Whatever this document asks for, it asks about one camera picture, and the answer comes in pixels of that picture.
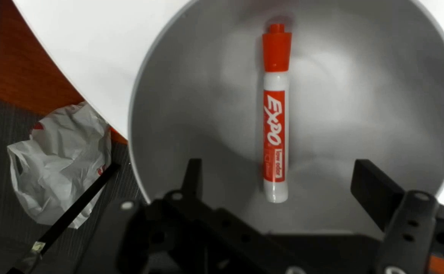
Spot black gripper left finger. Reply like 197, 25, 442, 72
162, 157, 305, 274

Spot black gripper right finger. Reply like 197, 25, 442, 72
350, 159, 440, 274

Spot red Expo marker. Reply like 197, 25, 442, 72
261, 22, 294, 206

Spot grey bowl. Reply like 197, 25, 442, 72
128, 0, 444, 238

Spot thin black bar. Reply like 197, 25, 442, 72
7, 160, 124, 274

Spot crumpled white plastic bag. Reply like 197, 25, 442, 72
7, 101, 115, 232

